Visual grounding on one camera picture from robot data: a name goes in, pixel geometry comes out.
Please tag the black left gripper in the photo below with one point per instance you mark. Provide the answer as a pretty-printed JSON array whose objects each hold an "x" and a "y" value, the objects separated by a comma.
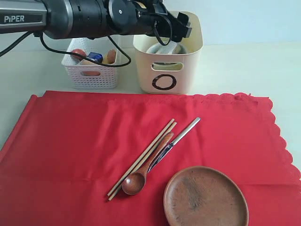
[{"x": 154, "y": 20}]

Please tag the white ceramic bowl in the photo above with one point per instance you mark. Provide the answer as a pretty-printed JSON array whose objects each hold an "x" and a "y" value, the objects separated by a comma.
[{"x": 181, "y": 50}]

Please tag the shiny steel cup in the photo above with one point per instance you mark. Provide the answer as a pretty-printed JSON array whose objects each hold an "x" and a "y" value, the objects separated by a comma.
[{"x": 171, "y": 48}]

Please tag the orange fried nugget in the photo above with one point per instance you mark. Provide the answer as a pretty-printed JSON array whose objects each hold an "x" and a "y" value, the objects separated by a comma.
[{"x": 111, "y": 56}]

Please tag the blue milk carton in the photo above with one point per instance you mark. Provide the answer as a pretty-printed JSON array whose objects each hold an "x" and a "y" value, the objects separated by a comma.
[{"x": 96, "y": 57}]

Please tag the brown egg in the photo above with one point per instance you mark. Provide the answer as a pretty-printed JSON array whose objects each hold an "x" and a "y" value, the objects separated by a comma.
[{"x": 86, "y": 62}]

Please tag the red sausage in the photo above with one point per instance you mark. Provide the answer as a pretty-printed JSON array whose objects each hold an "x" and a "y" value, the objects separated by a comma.
[{"x": 78, "y": 53}]

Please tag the steel knife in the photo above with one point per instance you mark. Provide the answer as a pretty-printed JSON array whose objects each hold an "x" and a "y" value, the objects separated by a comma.
[{"x": 166, "y": 149}]

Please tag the brown wooden spoon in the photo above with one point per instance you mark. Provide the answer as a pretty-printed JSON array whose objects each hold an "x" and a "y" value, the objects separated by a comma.
[{"x": 135, "y": 182}]

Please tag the brown wooden plate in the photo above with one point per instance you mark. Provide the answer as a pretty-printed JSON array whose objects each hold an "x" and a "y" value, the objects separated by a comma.
[{"x": 202, "y": 196}]

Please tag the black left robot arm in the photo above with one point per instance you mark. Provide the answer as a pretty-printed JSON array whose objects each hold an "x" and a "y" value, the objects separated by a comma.
[{"x": 66, "y": 19}]

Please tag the cream plastic bin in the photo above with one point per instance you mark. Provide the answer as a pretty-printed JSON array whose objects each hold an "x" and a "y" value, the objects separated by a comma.
[{"x": 168, "y": 73}]

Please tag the white perforated plastic basket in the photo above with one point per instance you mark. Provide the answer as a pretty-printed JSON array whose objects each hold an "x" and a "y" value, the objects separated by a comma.
[{"x": 108, "y": 78}]

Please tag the red tablecloth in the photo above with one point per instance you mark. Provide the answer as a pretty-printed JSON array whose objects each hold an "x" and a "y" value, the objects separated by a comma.
[{"x": 68, "y": 149}]

